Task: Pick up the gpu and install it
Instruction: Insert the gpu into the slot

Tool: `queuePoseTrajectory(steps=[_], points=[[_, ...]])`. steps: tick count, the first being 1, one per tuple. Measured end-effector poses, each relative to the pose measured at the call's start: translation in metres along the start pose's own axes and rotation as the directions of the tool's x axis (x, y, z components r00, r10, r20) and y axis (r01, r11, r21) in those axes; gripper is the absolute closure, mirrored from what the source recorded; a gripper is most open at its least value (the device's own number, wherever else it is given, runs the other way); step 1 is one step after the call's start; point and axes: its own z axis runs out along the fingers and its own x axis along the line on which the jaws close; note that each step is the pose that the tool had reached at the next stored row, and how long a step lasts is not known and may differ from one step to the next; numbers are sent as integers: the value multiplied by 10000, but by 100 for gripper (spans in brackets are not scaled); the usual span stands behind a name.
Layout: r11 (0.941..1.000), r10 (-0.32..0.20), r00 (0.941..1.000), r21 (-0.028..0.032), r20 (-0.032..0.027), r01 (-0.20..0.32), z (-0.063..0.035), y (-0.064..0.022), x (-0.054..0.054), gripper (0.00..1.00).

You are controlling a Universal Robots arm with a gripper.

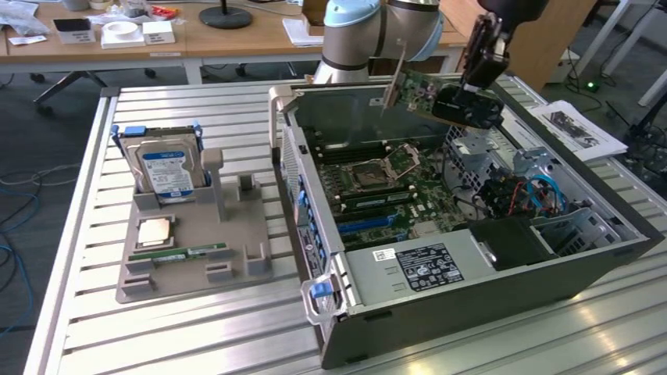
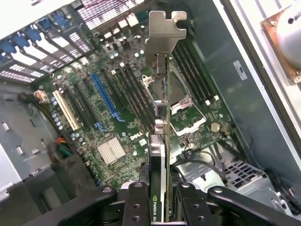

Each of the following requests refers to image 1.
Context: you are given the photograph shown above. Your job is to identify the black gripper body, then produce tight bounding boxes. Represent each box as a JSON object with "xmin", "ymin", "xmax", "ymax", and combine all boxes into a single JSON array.
[{"xmin": 477, "ymin": 0, "xmax": 551, "ymax": 35}]

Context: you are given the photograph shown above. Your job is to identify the green graphics card black cooler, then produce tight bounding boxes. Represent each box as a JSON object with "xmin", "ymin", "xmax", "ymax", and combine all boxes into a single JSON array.
[{"xmin": 381, "ymin": 38, "xmax": 506, "ymax": 130}]

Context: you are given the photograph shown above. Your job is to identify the wooden cabinet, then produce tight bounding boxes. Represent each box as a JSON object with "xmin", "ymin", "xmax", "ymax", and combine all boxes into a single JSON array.
[{"xmin": 436, "ymin": 0, "xmax": 598, "ymax": 90}]

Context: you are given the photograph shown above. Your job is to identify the white socket box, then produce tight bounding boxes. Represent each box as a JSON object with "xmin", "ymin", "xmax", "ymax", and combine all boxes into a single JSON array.
[{"xmin": 555, "ymin": 49, "xmax": 580, "ymax": 85}]

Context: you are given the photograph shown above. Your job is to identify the stack of printed papers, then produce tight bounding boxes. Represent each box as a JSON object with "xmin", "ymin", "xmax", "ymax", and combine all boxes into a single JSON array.
[{"xmin": 527, "ymin": 99, "xmax": 631, "ymax": 163}]

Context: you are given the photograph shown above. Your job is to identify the silver metal drive cage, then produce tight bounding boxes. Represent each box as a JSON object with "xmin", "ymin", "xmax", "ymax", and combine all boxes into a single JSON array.
[{"xmin": 441, "ymin": 116, "xmax": 523, "ymax": 196}]

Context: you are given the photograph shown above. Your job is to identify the metal socket cover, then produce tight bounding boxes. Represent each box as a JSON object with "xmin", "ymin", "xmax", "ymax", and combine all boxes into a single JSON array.
[{"xmin": 384, "ymin": 142, "xmax": 421, "ymax": 181}]

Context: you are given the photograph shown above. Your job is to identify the brown cardboard box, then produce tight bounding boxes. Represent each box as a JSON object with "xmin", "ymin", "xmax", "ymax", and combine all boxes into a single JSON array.
[{"xmin": 301, "ymin": 0, "xmax": 329, "ymax": 27}]

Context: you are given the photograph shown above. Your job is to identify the white papers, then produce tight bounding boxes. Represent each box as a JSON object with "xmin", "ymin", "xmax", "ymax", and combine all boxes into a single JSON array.
[{"xmin": 280, "ymin": 17, "xmax": 327, "ymax": 48}]

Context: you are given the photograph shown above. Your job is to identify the black RAM slot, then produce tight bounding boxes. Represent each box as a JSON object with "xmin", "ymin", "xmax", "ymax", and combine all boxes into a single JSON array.
[
  {"xmin": 313, "ymin": 141, "xmax": 387, "ymax": 154},
  {"xmin": 316, "ymin": 151, "xmax": 389, "ymax": 165}
]

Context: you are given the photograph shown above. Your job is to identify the CPU socket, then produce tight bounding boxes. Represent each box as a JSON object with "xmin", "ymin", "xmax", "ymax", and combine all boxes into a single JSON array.
[{"xmin": 348, "ymin": 158, "xmax": 397, "ymax": 188}]

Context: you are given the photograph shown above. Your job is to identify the green motherboard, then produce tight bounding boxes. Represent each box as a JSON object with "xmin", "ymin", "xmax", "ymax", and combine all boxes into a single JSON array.
[{"xmin": 311, "ymin": 130, "xmax": 469, "ymax": 252}]

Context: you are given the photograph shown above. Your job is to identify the silver disk bay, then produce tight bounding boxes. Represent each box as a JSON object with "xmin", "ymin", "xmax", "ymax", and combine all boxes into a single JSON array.
[{"xmin": 528, "ymin": 206, "xmax": 626, "ymax": 259}]

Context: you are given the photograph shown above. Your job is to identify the black plastic shroud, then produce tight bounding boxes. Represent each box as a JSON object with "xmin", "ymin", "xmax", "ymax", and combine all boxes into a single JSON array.
[{"xmin": 467, "ymin": 216, "xmax": 560, "ymax": 273}]

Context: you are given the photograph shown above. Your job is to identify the black round lamp base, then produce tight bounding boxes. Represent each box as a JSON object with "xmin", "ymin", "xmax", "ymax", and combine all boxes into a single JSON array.
[{"xmin": 197, "ymin": 0, "xmax": 255, "ymax": 30}]

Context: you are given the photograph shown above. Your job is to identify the silver power supply unit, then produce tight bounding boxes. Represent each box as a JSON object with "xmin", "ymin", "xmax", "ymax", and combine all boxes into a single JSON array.
[{"xmin": 343, "ymin": 229, "xmax": 496, "ymax": 306}]

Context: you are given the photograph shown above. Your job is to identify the plain white box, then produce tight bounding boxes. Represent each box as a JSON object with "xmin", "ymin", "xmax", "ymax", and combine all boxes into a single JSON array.
[{"xmin": 140, "ymin": 20, "xmax": 175, "ymax": 46}]

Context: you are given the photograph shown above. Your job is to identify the dark grey open PC case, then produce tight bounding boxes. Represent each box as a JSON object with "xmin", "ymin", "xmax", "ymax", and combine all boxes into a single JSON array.
[{"xmin": 268, "ymin": 76, "xmax": 652, "ymax": 370}]

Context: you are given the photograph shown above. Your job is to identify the dark jar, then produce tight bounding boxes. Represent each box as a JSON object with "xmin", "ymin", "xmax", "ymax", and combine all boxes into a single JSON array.
[{"xmin": 121, "ymin": 0, "xmax": 151, "ymax": 19}]

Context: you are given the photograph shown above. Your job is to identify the flat white box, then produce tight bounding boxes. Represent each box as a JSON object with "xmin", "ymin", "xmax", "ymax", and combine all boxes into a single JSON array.
[{"xmin": 99, "ymin": 27, "xmax": 147, "ymax": 50}]

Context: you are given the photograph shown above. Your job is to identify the hard disk with blue caddy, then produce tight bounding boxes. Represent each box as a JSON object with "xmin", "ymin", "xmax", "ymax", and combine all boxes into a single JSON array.
[{"xmin": 112, "ymin": 121, "xmax": 211, "ymax": 205}]

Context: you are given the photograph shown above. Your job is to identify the white tape roll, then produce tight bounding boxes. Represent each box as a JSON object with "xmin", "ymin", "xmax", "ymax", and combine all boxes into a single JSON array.
[{"xmin": 103, "ymin": 21, "xmax": 137, "ymax": 40}]

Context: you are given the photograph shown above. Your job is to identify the grey parts rack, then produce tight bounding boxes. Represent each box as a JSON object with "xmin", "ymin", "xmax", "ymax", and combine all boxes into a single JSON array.
[{"xmin": 113, "ymin": 148, "xmax": 276, "ymax": 305}]

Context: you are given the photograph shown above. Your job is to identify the white box with black top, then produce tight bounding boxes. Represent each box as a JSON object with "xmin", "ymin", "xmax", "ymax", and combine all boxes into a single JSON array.
[{"xmin": 51, "ymin": 17, "xmax": 97, "ymax": 45}]

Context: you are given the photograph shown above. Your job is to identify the silver CPU chip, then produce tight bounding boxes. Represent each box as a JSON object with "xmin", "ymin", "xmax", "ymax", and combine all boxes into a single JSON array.
[{"xmin": 136, "ymin": 217, "xmax": 176, "ymax": 248}]

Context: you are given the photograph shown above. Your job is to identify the black office chair base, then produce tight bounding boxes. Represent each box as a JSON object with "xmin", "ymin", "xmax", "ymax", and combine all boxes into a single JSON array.
[{"xmin": 31, "ymin": 68, "xmax": 157, "ymax": 116}]

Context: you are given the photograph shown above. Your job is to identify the clear plastic bag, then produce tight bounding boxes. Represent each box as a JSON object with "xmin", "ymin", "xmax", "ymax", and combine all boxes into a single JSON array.
[{"xmin": 0, "ymin": 0, "xmax": 51, "ymax": 36}]

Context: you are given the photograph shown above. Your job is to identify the white desk frame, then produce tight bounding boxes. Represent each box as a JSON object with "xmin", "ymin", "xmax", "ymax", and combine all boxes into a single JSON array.
[{"xmin": 572, "ymin": 0, "xmax": 667, "ymax": 106}]

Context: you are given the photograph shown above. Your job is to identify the black wire bundle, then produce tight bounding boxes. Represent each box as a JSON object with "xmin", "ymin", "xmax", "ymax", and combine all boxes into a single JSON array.
[{"xmin": 452, "ymin": 179, "xmax": 518, "ymax": 220}]

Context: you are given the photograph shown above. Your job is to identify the blue wire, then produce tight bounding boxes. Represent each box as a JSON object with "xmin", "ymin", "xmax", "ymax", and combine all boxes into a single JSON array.
[{"xmin": 524, "ymin": 174, "xmax": 570, "ymax": 216}]

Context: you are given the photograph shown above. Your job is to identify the white floor cable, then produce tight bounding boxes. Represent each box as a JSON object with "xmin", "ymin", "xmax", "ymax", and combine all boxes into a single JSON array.
[{"xmin": 0, "ymin": 163, "xmax": 79, "ymax": 187}]

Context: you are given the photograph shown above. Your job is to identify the blue floor cable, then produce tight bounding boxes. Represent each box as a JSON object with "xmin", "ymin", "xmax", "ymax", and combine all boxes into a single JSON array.
[{"xmin": 0, "ymin": 187, "xmax": 40, "ymax": 337}]

